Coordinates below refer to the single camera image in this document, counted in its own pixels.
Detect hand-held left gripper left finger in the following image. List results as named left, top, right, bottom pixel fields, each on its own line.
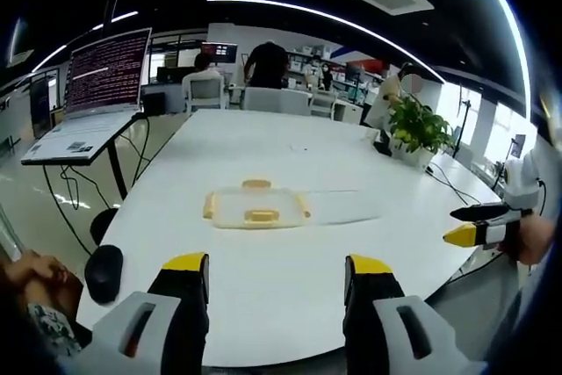
left=90, top=251, right=210, bottom=375

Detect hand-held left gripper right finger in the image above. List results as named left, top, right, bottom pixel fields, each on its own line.
left=343, top=254, right=488, bottom=375

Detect clear container with yellow buckles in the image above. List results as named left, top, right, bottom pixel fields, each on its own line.
left=201, top=178, right=313, bottom=232

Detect person's right hand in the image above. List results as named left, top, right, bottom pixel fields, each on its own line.
left=499, top=215, right=559, bottom=267

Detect black computer mouse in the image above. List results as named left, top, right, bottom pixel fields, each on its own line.
left=84, top=244, right=125, bottom=306

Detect black tripod stand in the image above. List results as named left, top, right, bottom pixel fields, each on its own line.
left=451, top=84, right=474, bottom=161

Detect person's grey clothing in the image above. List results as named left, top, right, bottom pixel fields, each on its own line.
left=480, top=260, right=562, bottom=370

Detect clear plastic sheet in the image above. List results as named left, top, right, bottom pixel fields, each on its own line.
left=305, top=189, right=384, bottom=226

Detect black round stool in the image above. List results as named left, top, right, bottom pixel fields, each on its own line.
left=89, top=207, right=119, bottom=246

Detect green potted plant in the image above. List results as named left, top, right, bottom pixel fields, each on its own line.
left=387, top=94, right=457, bottom=170

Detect black box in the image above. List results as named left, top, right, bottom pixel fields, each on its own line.
left=372, top=128, right=395, bottom=157

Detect person's patterned clothing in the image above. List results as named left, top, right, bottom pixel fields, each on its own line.
left=17, top=299, right=91, bottom=361

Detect laptop stand with black legs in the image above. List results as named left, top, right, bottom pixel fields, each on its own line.
left=41, top=112, right=153, bottom=212

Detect ceiling light strip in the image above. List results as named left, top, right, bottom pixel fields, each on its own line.
left=31, top=10, right=140, bottom=74
left=479, top=0, right=536, bottom=124
left=205, top=0, right=445, bottom=83

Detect white office chair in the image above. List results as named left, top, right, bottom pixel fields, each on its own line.
left=181, top=72, right=230, bottom=115
left=241, top=86, right=313, bottom=118
left=308, top=90, right=340, bottom=120

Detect open white laptop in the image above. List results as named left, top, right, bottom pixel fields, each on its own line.
left=20, top=27, right=153, bottom=166

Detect dark standing screen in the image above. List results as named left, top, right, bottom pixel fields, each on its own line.
left=28, top=70, right=60, bottom=140

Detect black cable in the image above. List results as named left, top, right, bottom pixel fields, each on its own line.
left=424, top=162, right=504, bottom=207

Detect black floor cables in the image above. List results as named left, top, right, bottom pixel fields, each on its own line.
left=42, top=116, right=153, bottom=257

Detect dark wall monitor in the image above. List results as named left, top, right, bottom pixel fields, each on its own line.
left=200, top=41, right=239, bottom=65

